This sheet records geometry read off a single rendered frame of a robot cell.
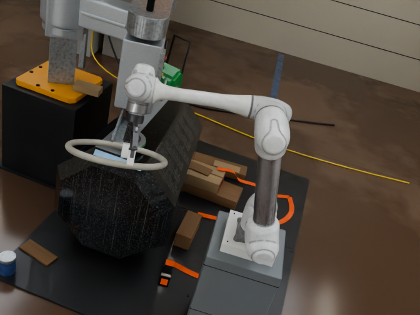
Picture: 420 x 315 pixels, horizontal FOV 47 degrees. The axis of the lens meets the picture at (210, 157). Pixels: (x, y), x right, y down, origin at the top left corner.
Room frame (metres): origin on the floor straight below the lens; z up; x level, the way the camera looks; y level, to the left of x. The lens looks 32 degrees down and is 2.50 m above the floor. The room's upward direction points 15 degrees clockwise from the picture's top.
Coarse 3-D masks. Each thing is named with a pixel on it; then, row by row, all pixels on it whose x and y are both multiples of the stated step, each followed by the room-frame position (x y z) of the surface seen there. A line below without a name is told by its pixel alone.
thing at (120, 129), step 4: (120, 116) 2.39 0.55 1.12; (120, 120) 2.35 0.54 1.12; (124, 120) 2.44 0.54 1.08; (116, 124) 2.28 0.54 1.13; (120, 124) 2.37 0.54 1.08; (124, 124) 2.39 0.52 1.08; (116, 128) 2.24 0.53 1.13; (120, 128) 2.33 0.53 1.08; (124, 128) 2.34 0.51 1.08; (116, 132) 2.24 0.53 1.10; (120, 132) 2.28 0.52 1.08; (124, 132) 2.30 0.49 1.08; (112, 136) 2.15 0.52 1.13; (116, 136) 2.23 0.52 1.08; (120, 136) 2.24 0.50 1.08; (112, 140) 2.12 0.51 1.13; (116, 140) 2.19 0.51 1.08; (120, 140) 2.21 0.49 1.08; (116, 148) 2.12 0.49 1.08
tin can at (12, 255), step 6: (6, 252) 2.08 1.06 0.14; (12, 252) 2.09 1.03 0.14; (0, 258) 2.02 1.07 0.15; (6, 258) 2.03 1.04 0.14; (12, 258) 2.05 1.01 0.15; (0, 264) 2.01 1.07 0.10; (6, 264) 2.01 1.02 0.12; (12, 264) 2.04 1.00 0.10; (0, 270) 2.01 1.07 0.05; (6, 270) 2.01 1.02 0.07; (12, 270) 2.04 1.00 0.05
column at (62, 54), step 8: (56, 40) 3.20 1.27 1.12; (64, 40) 3.22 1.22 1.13; (72, 40) 3.24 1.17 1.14; (56, 48) 3.20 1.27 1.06; (64, 48) 3.22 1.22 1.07; (72, 48) 3.24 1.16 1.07; (56, 56) 3.20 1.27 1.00; (64, 56) 3.22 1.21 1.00; (72, 56) 3.24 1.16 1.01; (56, 64) 3.20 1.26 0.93; (64, 64) 3.22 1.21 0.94; (72, 64) 3.24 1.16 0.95; (48, 72) 3.18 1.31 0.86; (56, 72) 3.20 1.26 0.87; (64, 72) 3.22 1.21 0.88; (72, 72) 3.24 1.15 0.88; (48, 80) 3.18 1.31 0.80; (56, 80) 3.20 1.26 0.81; (64, 80) 3.22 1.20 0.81; (72, 80) 3.24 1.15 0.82
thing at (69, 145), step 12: (72, 144) 1.90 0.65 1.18; (84, 144) 2.02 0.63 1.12; (96, 144) 2.07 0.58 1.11; (108, 144) 2.10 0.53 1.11; (120, 144) 2.13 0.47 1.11; (84, 156) 1.71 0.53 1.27; (96, 156) 1.72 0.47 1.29; (156, 156) 2.05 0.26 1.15; (132, 168) 1.73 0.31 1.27; (144, 168) 1.76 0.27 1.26; (156, 168) 1.82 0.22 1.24
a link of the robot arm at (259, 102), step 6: (258, 96) 1.92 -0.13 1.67; (264, 96) 1.94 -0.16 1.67; (252, 102) 1.88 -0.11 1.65; (258, 102) 1.89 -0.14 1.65; (264, 102) 1.87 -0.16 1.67; (270, 102) 1.87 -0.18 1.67; (276, 102) 1.89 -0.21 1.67; (282, 102) 1.92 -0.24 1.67; (252, 108) 1.87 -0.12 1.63; (258, 108) 1.86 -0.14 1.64; (282, 108) 1.87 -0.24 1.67; (288, 108) 1.91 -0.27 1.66; (252, 114) 1.87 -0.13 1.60; (288, 114) 1.89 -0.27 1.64; (288, 120) 1.89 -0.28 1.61
